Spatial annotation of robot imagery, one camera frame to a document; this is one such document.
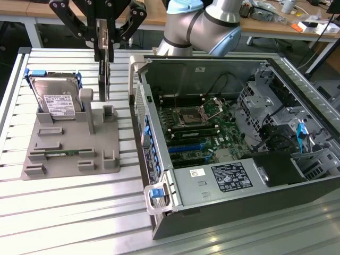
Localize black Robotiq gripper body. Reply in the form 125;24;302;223
71;0;131;21

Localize open black PC case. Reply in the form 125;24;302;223
128;54;340;241

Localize blue expansion slot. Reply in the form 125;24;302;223
168;142;210;154

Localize electronics in clear bag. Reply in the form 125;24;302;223
239;0;276;22

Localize black RAM slot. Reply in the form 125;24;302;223
158;95;203;103
160;99;205;108

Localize clear handle with blue latch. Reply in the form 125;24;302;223
143;182;174;216

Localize thin black wire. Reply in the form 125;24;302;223
211;72;242;97

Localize thin metal locking lever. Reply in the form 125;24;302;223
172;89;180;114

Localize black monitor stand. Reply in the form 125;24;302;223
325;0;340;14

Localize black desk cable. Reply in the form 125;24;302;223
304;13;338;75

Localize green motherboard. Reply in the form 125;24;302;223
156;94;253;170

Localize wooden desk with white frame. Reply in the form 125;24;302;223
0;0;340;49

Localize grey plastic parts rack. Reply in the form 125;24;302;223
20;88;122;181

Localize CPU socket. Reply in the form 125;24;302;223
177;107;202;128

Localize blue slot retention clips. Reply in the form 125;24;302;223
141;113;163;176

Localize black RAM stick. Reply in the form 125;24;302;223
171;127;220;141

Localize orange and white box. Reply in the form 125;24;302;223
290;20;319;34

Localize grey power supply unit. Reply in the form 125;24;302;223
169;158;269;208

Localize blue flat wire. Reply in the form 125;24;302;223
296;122;309;155

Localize grey metal case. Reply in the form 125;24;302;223
312;79;340;107

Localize black expansion slot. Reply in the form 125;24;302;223
169;156;211;167

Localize graphics card with metal bracket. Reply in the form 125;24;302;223
97;20;113;103

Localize silver disk bay cage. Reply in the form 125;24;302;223
235;68;293;134

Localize green RAM stick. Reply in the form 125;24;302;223
44;150;80;157

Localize hard disk with blue carrier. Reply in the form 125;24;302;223
23;68;84;121

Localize metal socket cover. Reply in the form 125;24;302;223
199;96;226;120

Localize black wire bundle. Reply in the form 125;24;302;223
258;124;296;152

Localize white cup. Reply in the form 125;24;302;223
280;0;297;14

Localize black plastic cover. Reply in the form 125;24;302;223
251;152;315;189

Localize white box with black print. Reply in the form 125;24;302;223
314;21;340;36

